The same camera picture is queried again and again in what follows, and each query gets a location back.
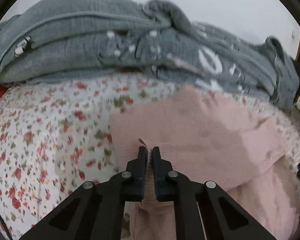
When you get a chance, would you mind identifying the pink knit sweater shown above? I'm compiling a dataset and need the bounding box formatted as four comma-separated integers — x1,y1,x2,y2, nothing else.
110,86,300,239

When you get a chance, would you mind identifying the grey patterned quilt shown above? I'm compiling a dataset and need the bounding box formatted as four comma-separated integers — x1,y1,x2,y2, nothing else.
0,0,299,108

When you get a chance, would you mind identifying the floral bed sheet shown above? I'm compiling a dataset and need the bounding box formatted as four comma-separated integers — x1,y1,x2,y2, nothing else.
0,74,300,239

